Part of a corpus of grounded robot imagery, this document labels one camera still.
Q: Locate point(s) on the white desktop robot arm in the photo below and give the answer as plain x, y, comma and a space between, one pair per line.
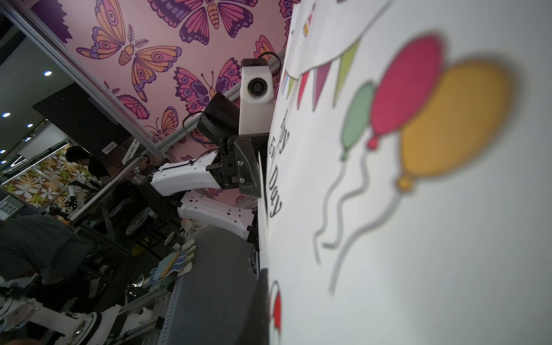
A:
76, 328

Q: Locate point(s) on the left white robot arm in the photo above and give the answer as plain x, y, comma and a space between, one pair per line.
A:
175, 187

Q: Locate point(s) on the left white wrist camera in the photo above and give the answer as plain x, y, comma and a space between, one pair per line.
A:
256, 97

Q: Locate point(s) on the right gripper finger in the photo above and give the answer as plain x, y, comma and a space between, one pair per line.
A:
256, 324

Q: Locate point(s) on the person in white shirt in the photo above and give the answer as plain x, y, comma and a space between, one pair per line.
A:
98, 169

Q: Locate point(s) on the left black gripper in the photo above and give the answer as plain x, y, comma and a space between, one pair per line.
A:
241, 163

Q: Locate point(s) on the person in grey shirt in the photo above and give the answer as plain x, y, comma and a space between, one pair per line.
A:
40, 244

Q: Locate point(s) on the white paper bag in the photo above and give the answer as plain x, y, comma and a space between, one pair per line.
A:
408, 189

